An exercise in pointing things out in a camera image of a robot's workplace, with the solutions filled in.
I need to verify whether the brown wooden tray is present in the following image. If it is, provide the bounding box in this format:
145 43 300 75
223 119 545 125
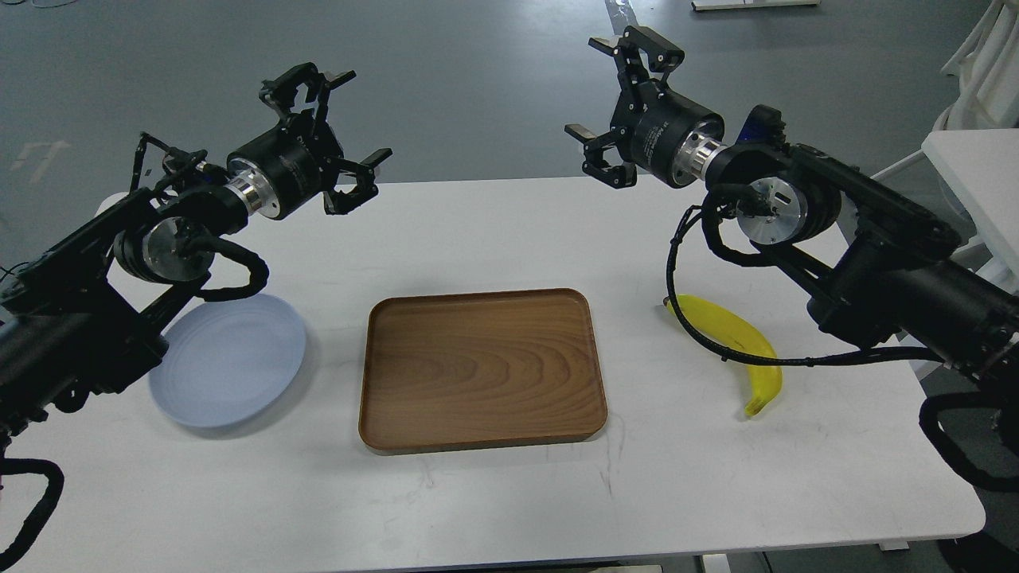
359 289 609 454

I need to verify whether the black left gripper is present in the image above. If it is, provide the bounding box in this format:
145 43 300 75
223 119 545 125
227 63 393 220

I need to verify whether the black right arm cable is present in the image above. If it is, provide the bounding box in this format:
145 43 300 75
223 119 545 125
667 205 944 368

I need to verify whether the white chair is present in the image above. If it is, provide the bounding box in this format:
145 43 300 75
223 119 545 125
932 1 1018 131

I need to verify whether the light blue plate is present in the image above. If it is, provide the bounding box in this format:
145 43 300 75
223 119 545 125
149 294 308 431

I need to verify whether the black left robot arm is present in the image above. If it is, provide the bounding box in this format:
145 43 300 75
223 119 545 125
1 62 392 447

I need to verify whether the white floor base bar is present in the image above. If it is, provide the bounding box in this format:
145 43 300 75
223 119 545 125
690 0 822 12

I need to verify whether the yellow banana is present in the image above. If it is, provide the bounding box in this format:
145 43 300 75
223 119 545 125
677 294 783 419

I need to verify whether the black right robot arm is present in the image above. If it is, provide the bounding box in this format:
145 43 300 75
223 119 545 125
564 25 1018 493

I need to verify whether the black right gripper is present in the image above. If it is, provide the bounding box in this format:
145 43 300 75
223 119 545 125
564 25 725 189

